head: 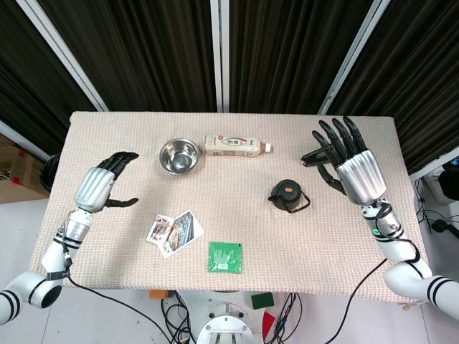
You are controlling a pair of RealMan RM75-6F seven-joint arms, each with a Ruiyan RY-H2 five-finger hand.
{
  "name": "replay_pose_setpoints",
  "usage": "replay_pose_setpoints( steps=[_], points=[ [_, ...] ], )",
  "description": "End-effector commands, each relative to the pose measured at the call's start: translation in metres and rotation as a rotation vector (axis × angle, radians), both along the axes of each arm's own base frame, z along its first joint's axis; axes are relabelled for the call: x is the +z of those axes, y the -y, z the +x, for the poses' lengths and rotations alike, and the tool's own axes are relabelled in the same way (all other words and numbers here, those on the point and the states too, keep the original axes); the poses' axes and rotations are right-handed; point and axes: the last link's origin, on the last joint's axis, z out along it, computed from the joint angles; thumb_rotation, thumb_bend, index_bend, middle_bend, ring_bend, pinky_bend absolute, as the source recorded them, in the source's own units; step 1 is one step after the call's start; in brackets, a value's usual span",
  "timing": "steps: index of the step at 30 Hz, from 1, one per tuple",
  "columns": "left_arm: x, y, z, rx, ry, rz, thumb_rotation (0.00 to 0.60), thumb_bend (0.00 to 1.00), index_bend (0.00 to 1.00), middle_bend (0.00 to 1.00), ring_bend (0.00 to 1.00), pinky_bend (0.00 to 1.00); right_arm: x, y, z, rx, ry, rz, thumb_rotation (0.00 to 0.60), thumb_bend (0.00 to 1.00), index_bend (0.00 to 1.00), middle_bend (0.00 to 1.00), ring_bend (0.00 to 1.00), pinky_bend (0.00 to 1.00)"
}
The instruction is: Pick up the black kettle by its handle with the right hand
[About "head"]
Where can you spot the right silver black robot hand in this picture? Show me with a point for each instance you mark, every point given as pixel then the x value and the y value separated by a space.
pixel 362 175

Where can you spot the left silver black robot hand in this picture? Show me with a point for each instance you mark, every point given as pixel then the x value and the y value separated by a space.
pixel 93 188

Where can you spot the black teapot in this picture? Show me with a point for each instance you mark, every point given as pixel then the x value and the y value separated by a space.
pixel 287 193

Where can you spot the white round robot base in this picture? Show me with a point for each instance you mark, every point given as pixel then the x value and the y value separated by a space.
pixel 226 322

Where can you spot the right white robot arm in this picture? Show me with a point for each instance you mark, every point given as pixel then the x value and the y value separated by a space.
pixel 405 277

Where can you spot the black stapler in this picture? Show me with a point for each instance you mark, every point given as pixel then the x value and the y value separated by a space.
pixel 312 157

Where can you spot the cardboard box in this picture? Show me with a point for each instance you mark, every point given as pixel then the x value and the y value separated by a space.
pixel 21 172

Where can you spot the playing card deck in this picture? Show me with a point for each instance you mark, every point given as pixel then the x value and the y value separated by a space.
pixel 157 231

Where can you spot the black and white device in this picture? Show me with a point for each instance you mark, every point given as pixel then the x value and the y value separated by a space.
pixel 450 186

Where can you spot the stainless steel bowl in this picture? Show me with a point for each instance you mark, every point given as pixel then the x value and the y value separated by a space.
pixel 179 157

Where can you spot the black power plug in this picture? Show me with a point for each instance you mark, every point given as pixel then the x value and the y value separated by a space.
pixel 440 225

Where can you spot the dragon picture postcard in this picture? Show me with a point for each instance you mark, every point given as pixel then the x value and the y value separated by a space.
pixel 186 229

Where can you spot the black curtain panel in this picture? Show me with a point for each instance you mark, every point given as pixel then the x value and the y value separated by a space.
pixel 423 71
pixel 287 53
pixel 21 71
pixel 143 53

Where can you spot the orange block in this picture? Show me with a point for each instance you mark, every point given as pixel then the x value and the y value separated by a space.
pixel 157 294

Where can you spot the beige milk tea bottle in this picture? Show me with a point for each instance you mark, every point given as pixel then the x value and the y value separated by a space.
pixel 233 145

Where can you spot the beige woven tablecloth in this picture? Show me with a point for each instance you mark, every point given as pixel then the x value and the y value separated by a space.
pixel 233 208

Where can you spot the green sachet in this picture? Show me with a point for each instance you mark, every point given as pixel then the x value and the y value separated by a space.
pixel 225 258

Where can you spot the green block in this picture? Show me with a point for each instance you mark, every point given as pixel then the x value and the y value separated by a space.
pixel 262 300

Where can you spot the white partition frame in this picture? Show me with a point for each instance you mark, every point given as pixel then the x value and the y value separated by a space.
pixel 61 50
pixel 435 163
pixel 353 57
pixel 21 138
pixel 219 53

